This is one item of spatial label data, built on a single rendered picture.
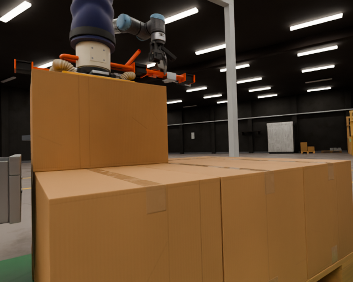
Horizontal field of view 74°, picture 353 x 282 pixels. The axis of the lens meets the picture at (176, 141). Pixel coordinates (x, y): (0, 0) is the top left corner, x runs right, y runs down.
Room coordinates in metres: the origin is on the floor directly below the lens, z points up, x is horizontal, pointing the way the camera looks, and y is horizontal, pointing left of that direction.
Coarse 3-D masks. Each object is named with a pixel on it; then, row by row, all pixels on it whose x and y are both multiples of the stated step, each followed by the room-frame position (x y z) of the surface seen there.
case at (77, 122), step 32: (32, 96) 0.89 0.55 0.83; (64, 96) 0.95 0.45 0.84; (96, 96) 1.02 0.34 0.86; (128, 96) 1.10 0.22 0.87; (160, 96) 1.20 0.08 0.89; (32, 128) 0.89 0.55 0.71; (64, 128) 0.95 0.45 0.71; (96, 128) 1.02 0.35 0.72; (128, 128) 1.10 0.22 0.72; (160, 128) 1.19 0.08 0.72; (32, 160) 0.89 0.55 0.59; (64, 160) 0.95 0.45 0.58; (96, 160) 1.02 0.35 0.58; (128, 160) 1.10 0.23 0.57; (160, 160) 1.19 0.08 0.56
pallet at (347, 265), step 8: (32, 256) 1.08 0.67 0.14; (352, 256) 1.03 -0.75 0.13; (32, 264) 1.08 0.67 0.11; (336, 264) 0.95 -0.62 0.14; (344, 264) 0.99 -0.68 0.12; (352, 264) 1.03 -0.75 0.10; (32, 272) 1.15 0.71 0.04; (320, 272) 0.88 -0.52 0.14; (328, 272) 0.91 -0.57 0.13; (336, 272) 0.99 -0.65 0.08; (344, 272) 0.98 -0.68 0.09; (352, 272) 1.03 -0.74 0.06; (312, 280) 0.85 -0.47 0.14; (320, 280) 1.04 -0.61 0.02; (328, 280) 1.02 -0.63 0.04; (336, 280) 0.99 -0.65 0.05; (344, 280) 0.98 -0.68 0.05; (352, 280) 1.03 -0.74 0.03
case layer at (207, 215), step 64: (64, 192) 0.45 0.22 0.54; (128, 192) 0.48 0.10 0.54; (192, 192) 0.56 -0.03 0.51; (256, 192) 0.69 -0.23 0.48; (320, 192) 0.90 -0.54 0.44; (64, 256) 0.41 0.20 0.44; (128, 256) 0.47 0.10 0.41; (192, 256) 0.56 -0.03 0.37; (256, 256) 0.69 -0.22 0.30; (320, 256) 0.88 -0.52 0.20
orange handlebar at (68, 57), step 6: (66, 54) 1.11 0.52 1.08; (66, 60) 1.15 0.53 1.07; (72, 60) 1.16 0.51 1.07; (114, 66) 1.25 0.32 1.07; (120, 66) 1.26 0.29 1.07; (126, 66) 1.28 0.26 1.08; (150, 72) 1.37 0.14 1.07; (156, 72) 1.39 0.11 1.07; (162, 72) 1.41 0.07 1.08; (180, 78) 1.49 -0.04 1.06
